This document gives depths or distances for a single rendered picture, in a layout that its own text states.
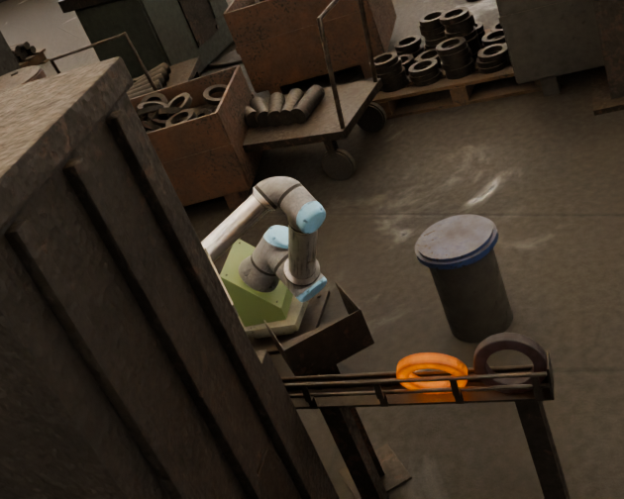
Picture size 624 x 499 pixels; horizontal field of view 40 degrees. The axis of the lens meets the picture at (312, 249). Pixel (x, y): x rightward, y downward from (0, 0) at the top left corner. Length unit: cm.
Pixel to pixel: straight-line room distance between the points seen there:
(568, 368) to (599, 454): 43
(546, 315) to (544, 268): 31
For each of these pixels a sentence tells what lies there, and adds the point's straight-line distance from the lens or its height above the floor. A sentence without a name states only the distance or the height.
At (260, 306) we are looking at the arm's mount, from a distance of 379.
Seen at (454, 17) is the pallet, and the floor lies 44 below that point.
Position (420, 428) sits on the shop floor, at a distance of 322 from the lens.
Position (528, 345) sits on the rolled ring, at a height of 74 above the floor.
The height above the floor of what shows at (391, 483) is 1.
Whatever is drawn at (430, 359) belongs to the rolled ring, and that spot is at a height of 77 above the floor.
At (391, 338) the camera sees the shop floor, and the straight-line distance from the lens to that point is 365.
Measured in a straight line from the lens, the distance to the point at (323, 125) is 496.
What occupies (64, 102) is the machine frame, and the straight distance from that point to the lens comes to 177.
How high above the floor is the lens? 219
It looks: 29 degrees down
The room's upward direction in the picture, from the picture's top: 23 degrees counter-clockwise
